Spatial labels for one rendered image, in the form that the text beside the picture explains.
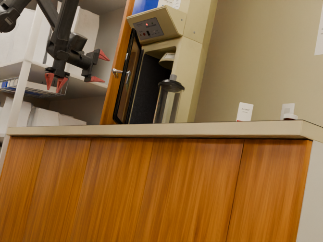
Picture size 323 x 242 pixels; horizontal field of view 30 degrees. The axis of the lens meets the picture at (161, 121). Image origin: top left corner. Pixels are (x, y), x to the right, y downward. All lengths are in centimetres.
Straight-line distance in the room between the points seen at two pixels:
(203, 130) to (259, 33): 119
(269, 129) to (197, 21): 116
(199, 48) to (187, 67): 11
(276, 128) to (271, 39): 130
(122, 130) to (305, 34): 96
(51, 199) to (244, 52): 114
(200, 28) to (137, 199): 93
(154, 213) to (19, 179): 119
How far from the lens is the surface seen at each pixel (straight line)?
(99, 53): 256
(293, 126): 154
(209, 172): 178
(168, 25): 261
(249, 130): 165
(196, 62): 263
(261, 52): 285
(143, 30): 276
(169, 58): 267
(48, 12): 280
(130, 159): 215
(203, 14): 269
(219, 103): 297
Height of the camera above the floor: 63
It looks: 9 degrees up
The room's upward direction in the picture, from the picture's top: 12 degrees clockwise
